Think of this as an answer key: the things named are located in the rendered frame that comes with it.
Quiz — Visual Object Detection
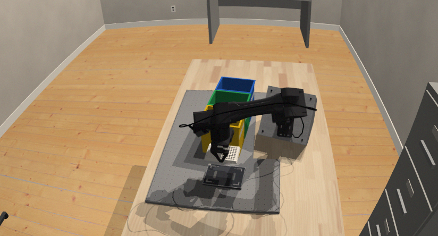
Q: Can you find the green bin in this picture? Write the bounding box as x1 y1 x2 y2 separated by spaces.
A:
207 90 251 137

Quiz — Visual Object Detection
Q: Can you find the yellow open-top bin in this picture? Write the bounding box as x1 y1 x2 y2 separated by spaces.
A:
201 105 245 153

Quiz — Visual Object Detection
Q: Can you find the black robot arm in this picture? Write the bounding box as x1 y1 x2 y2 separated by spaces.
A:
192 87 307 141

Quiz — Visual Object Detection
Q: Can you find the white well plate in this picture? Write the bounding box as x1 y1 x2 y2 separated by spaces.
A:
204 144 240 164

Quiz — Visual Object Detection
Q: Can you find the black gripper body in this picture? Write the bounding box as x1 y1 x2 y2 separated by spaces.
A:
210 125 234 153

